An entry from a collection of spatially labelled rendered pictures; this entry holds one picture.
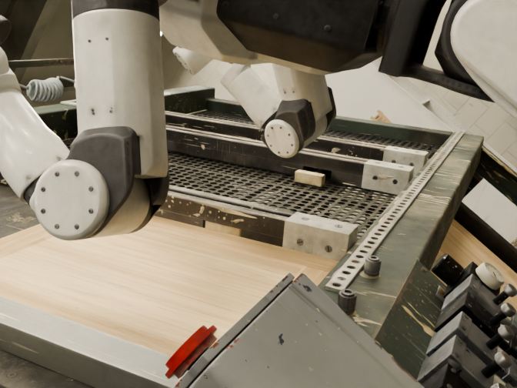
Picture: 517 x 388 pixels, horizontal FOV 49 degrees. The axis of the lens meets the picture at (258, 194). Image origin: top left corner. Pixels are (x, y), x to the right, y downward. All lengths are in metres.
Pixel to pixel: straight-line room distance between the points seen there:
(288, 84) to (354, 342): 0.75
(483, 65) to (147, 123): 0.36
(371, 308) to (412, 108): 3.91
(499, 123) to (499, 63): 5.39
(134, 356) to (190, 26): 0.40
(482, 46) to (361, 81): 4.12
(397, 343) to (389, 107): 4.00
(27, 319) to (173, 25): 0.41
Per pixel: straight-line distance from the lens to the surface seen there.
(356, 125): 2.43
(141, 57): 0.59
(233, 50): 0.73
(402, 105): 4.70
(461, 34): 0.66
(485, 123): 6.05
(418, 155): 1.78
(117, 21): 0.60
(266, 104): 1.12
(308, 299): 0.34
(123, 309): 0.85
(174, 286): 0.91
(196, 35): 0.73
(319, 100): 1.05
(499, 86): 0.66
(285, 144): 1.07
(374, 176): 1.58
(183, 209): 1.16
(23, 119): 0.66
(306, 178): 1.56
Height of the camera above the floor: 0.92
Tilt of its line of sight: 10 degrees up
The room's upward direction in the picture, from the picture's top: 47 degrees counter-clockwise
